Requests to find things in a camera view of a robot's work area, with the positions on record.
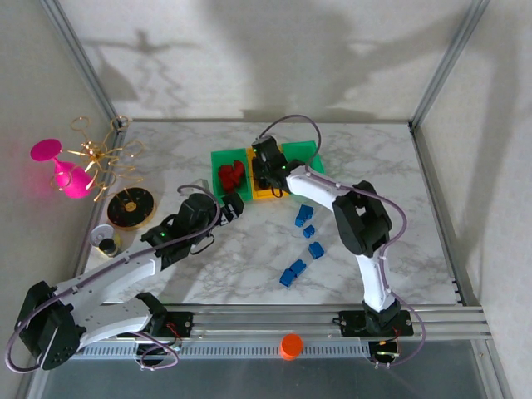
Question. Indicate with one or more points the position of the red sloped lego brick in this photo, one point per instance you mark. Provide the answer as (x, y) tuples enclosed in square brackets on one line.
[(239, 167)]

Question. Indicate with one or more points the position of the blue lego brick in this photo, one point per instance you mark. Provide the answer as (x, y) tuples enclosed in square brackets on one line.
[(306, 211), (299, 267), (308, 231), (299, 221), (287, 277), (316, 250)]

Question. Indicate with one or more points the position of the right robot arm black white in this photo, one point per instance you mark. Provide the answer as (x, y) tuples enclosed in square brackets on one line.
[(370, 224)]

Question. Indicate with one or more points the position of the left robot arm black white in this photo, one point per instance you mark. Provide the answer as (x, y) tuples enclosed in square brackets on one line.
[(108, 274)]

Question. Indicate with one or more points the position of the yellow plastic bin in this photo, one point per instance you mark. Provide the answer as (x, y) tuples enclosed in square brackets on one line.
[(249, 193)]

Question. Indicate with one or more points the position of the green plastic bin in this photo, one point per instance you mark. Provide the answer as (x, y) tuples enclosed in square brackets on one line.
[(299, 149), (216, 183)]

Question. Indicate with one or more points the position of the small gold rimmed jar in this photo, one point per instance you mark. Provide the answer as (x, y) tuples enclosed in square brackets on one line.
[(109, 248)]

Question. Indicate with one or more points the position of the white round tin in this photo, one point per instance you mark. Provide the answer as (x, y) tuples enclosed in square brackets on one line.
[(99, 234)]

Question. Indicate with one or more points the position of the pink wine glass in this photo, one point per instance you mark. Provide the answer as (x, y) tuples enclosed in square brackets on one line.
[(68, 178)]

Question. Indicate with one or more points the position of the orange cylinder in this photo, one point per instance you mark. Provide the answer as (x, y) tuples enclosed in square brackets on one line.
[(291, 347)]

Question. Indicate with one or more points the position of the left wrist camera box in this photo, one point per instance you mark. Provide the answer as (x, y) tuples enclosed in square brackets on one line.
[(203, 186)]

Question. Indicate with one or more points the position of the thin aluminium table rail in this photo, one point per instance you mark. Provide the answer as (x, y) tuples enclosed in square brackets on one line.
[(208, 121)]

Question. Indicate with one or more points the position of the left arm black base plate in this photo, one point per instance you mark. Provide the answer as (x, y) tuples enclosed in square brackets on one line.
[(180, 324)]

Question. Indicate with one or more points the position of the aluminium slotted mounting rail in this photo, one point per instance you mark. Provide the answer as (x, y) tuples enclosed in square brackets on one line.
[(266, 322)]

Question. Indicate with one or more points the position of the aluminium side rail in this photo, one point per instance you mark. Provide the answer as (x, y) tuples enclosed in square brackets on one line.
[(427, 166)]

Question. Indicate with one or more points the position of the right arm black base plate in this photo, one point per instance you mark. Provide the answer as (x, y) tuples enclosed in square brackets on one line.
[(353, 322)]

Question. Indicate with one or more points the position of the aluminium frame post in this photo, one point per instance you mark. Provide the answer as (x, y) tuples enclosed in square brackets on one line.
[(85, 66), (448, 62)]

